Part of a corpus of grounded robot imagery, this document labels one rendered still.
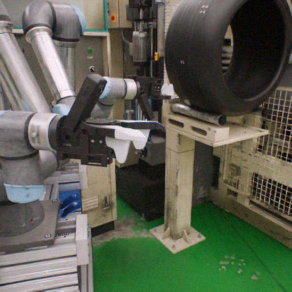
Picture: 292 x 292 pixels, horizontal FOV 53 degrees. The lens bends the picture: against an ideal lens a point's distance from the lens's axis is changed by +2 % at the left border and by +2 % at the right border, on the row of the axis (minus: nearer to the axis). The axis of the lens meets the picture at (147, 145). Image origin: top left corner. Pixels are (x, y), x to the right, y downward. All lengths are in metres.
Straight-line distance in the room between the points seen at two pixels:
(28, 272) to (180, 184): 1.06
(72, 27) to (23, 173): 0.75
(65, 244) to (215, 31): 0.90
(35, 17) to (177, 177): 1.10
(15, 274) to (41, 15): 0.85
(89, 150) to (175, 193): 1.29
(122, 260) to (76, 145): 1.35
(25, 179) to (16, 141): 0.09
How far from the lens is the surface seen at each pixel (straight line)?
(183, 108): 1.46
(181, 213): 1.89
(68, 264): 0.96
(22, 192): 0.67
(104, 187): 1.89
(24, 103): 0.75
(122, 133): 0.47
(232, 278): 1.82
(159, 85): 1.16
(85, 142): 0.54
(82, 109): 0.55
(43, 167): 0.68
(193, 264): 1.86
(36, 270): 0.98
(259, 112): 1.51
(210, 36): 1.19
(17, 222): 0.89
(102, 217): 1.99
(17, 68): 0.76
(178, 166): 1.72
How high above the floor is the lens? 1.21
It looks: 19 degrees down
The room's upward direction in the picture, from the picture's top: straight up
